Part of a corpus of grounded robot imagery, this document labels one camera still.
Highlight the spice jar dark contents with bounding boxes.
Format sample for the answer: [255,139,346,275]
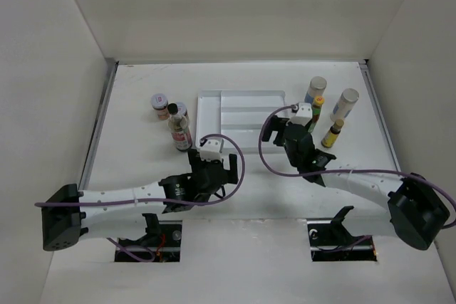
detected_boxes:
[175,102,189,119]

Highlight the dark sauce bottle black cap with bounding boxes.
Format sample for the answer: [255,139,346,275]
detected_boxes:
[167,103,194,153]

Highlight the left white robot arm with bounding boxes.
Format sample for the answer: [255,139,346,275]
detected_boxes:
[37,149,239,251]

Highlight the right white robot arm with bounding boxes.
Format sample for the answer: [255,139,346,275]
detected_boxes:
[259,114,454,251]

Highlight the small yellow label bottle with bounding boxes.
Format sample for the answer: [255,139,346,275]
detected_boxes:
[321,119,344,148]

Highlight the white divided organizer tray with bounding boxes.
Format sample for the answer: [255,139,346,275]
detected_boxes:
[195,90,286,154]

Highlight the green bottle yellow cap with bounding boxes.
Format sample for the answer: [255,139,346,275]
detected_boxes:
[306,95,325,133]

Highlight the white shaker blue label left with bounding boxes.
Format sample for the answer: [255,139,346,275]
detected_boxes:
[304,76,327,104]

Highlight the white shaker blue label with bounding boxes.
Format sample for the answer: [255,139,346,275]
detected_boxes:
[304,76,327,104]
[330,88,359,122]

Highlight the white shaker blue label right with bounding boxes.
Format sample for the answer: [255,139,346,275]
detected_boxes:
[330,88,359,122]

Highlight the spice jar orange contents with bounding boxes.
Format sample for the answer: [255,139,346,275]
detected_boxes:
[150,93,169,120]

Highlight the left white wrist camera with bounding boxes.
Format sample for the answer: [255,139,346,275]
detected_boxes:
[199,137,224,162]

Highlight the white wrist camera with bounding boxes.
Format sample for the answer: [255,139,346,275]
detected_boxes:
[199,137,224,162]
[289,103,313,127]

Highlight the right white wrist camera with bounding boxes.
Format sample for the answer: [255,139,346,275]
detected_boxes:
[289,103,313,127]

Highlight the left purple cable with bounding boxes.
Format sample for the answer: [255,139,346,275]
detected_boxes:
[34,134,247,208]

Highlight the purple cable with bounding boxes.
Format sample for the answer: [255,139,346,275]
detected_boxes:
[34,134,247,208]
[257,104,456,230]

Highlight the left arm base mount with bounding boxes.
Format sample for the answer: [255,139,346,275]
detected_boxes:
[114,214,182,263]

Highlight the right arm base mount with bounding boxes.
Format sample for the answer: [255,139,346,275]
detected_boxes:
[306,206,377,262]

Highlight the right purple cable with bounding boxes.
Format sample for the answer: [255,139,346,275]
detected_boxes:
[257,104,456,230]

